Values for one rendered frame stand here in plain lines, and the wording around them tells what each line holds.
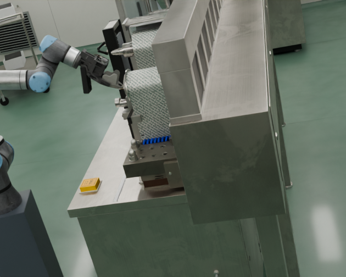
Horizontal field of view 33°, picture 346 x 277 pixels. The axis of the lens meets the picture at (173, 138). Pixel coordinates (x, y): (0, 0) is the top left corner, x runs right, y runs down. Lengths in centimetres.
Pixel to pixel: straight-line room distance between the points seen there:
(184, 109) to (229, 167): 19
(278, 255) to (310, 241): 166
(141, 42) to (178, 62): 115
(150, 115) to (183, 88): 96
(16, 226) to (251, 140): 133
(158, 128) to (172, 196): 32
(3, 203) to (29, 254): 25
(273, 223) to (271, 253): 10
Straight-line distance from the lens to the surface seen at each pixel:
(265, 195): 157
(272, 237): 173
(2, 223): 255
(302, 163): 418
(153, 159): 229
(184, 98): 147
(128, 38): 340
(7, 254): 263
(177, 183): 229
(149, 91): 237
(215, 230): 234
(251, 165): 152
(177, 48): 142
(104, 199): 239
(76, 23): 836
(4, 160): 257
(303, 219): 360
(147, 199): 230
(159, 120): 242
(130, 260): 248
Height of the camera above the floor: 202
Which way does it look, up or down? 24 degrees down
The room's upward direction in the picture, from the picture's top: 14 degrees counter-clockwise
